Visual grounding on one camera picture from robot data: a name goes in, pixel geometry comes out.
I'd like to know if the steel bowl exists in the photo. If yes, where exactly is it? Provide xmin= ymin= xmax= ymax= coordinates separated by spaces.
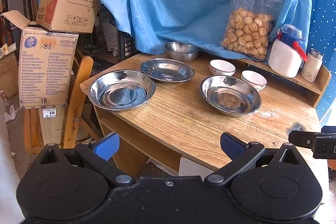
xmin=164 ymin=42 xmax=199 ymax=62

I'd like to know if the black plastic crate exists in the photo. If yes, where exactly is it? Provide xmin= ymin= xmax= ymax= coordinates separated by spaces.
xmin=115 ymin=30 xmax=139 ymax=62

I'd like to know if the plain steel plate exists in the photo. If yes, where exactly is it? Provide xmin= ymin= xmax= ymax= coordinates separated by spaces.
xmin=88 ymin=70 xmax=156 ymax=111
xmin=200 ymin=75 xmax=262 ymax=117

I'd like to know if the wooden chair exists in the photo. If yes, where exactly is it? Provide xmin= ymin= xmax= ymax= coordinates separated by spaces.
xmin=24 ymin=48 xmax=101 ymax=155

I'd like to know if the white jar with blue lid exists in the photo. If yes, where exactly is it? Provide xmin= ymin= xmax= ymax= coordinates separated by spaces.
xmin=268 ymin=24 xmax=309 ymax=78

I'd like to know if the steel plate with sticker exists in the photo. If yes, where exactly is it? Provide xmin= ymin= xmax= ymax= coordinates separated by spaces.
xmin=140 ymin=58 xmax=195 ymax=83

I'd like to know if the white crumpled bag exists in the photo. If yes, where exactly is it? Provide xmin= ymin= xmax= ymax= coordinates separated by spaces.
xmin=4 ymin=105 xmax=17 ymax=122

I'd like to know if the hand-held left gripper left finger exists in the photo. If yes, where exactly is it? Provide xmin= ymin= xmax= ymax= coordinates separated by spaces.
xmin=39 ymin=132 xmax=135 ymax=187

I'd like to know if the white labelled carton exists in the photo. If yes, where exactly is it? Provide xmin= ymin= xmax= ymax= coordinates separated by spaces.
xmin=38 ymin=106 xmax=90 ymax=146

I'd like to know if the clear bag of snacks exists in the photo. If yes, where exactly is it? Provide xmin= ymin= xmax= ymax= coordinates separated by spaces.
xmin=220 ymin=0 xmax=284 ymax=60

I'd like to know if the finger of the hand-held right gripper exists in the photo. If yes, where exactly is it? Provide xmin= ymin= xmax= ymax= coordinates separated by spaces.
xmin=288 ymin=130 xmax=319 ymax=148

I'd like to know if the printed cardboard box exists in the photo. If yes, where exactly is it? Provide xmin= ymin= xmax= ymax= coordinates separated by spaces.
xmin=1 ymin=10 xmax=79 ymax=110

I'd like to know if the wooden desk riser shelf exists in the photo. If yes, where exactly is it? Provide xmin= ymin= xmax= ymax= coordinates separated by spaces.
xmin=236 ymin=56 xmax=332 ymax=108

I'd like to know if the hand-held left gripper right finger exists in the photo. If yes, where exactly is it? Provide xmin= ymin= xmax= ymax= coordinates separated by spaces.
xmin=204 ymin=132 xmax=307 ymax=187

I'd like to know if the white bowl with red rim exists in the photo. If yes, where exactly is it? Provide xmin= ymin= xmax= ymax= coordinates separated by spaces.
xmin=209 ymin=59 xmax=236 ymax=77
xmin=241 ymin=70 xmax=268 ymax=91

